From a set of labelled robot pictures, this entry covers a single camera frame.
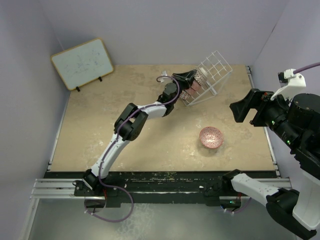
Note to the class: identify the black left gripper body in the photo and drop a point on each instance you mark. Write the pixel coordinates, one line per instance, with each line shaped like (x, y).
(181, 84)

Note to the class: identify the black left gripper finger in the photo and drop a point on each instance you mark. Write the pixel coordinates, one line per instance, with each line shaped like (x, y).
(187, 85)
(189, 75)

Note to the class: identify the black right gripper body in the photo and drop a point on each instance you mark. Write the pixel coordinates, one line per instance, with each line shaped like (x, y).
(271, 112)

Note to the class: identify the grey leaf bowl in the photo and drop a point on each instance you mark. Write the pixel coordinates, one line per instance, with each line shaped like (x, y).
(191, 91)
(195, 86)

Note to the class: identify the blue patterned bowl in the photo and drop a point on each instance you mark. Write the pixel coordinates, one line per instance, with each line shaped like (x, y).
(184, 95)

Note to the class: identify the brown patterned bowl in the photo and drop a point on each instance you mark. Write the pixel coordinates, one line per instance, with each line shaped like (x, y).
(201, 76)

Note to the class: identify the white wire dish rack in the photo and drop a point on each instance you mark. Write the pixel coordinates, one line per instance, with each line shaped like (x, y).
(219, 72)

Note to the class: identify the red patterned bowl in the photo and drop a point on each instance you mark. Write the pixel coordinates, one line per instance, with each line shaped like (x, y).
(211, 137)

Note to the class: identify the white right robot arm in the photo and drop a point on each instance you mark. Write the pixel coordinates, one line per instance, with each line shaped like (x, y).
(297, 123)

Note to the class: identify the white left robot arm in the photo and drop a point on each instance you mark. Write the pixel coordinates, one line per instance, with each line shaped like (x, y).
(131, 121)

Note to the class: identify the small framed whiteboard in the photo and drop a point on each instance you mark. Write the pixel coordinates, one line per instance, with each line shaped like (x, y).
(82, 64)

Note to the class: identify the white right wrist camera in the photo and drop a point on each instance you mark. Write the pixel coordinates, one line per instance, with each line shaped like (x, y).
(292, 84)

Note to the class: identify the black front mounting rail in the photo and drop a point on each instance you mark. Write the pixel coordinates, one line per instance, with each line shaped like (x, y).
(141, 187)

